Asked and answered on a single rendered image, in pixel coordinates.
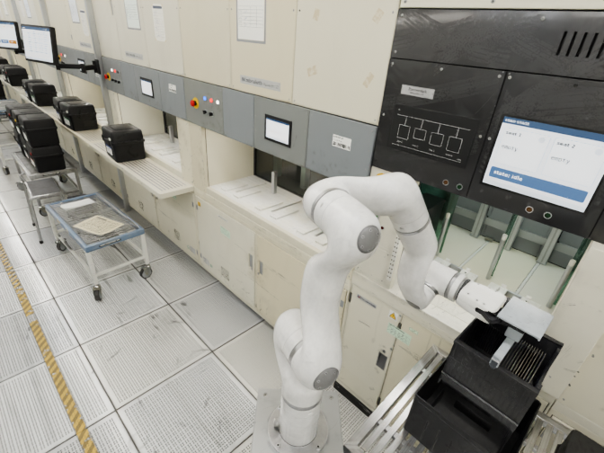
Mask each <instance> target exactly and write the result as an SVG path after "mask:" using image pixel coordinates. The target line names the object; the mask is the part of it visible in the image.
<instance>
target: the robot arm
mask: <svg viewBox="0 0 604 453"><path fill-rule="evenodd" d="M303 208H304V211H305V212H306V215H307V216H308V217H309V218H310V219H311V221H312V222H314V223H315V224H316V225H317V226H318V227H319V228H320V229H321V230H322V231H323V232H324V233H325V235H326V238H327V248H326V250H325V251H324V252H320V253H317V254H315V255H314V256H312V257H311V258H310V259H309V261H308V262H307V264H306V268H305V271H304V275H303V279H302V284H301V290H300V309H299V308H292V309H290V310H287V311H285V312H284V313H282V314H281V315H280V316H279V318H278V319H277V321H276V324H275V326H274V331H273V342H274V348H275V353H276V357H277V362H278V365H279V369H280V375H281V380H282V385H281V399H280V405H279V406H278V407H277V408H276V409H275V410H274V411H273V413H272V415H271V418H270V419H269V424H268V435H269V440H270V442H271V445H272V446H273V448H274V449H275V450H276V451H277V452H278V453H319V452H320V451H321V450H322V449H323V447H324V445H325V443H326V441H327V436H328V425H327V421H326V419H325V417H324V414H323V413H322V412H321V410H320V408H321V403H322V396H323V391H324V389H326V388H328V387H329V386H330V385H332V384H333V383H334V381H335V380H336V379H337V378H338V376H339V374H340V371H341V368H342V339H341V330H340V322H339V306H340V300H341V296H342V291H343V287H344V284H345V281H346V279H347V276H348V274H349V273H350V271H351V269H352V268H353V267H355V266H356V265H358V264H359V263H361V262H364V261H366V260H367V259H368V258H369V257H371V256H372V255H373V254H374V253H375V251H376V250H377V248H378V246H379V243H380V239H381V226H380V224H379V221H378V218H377V217H376V216H389V218H390V220H391V222H392V225H393V227H394V229H395V231H396V233H397V235H398V237H399V239H400V241H401V243H402V245H403V247H404V250H403V253H402V256H401V259H400V262H399V266H398V271H397V282H398V286H399V288H400V290H401V292H402V294H403V296H404V299H405V300H406V302H407V303H408V304H409V305H410V306H412V307H413V308H415V309H419V310H423V309H424V308H426V307H427V306H428V305H429V304H430V303H431V301H432V300H433V299H434V298H435V296H436V295H441V296H443V297H444V298H446V299H448V300H450V301H452V302H455V301H456V303H457V304H458V305H459V306H460V307H462V308H463V309H464V310H466V311H467V312H468V313H469V314H471V315H473V316H475V317H476V318H478V319H480V320H481V321H483V322H485V323H487V324H502V325H505V326H506V325H507V326H509V327H510V328H512V329H514V330H516V331H517V332H519V333H522V334H524V333H525V332H523V331H521V330H520V329H519V328H517V327H515V326H513V325H511V324H509V323H507V322H505V321H503V320H502V319H501V318H499V317H497V315H498V314H499V313H500V312H501V311H502V309H503V308H504V307H505V306H506V305H507V303H508V302H509V301H510V300H511V299H510V298H507V297H505V296H504V295H503V294H502V293H500V292H498V291H496V290H494V289H490V288H488V287H486V286H484V285H482V284H479V283H477V282H474V281H471V280H470V279H469V278H468V277H467V276H466V275H464V274H463V273H460V272H458V271H455V270H453V269H451V268H449V267H448V266H446V265H444V264H442V263H440V262H437V261H434V260H433V258H434V256H435V254H436V252H437V248H438V241H437V237H436V235H435V232H434V229H433V226H432V223H431V219H430V216H429V213H428V210H427V208H426V205H425V202H424V200H423V197H422V193H421V190H420V188H419V186H418V184H417V182H416V181H415V180H414V179H413V178H412V177H411V176H410V175H408V174H406V173H386V174H382V175H377V176H370V177H352V176H337V177H331V178H326V179H323V180H321V181H319V182H316V183H314V184H312V185H311V186H310V187H309V188H308V189H307V190H306V192H305V194H304V197H303ZM503 304H504V305H503ZM502 305H503V307H502Z"/></svg>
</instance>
